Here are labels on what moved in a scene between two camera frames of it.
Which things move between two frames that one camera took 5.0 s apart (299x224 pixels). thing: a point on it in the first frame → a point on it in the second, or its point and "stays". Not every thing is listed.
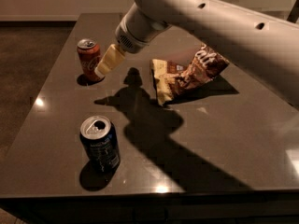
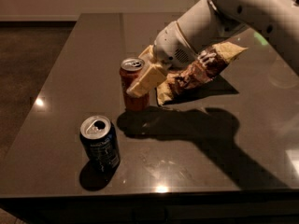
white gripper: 130,40 → 170,46
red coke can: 89,54 → 129,69
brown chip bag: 174,77 stays
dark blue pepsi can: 100,144 stays
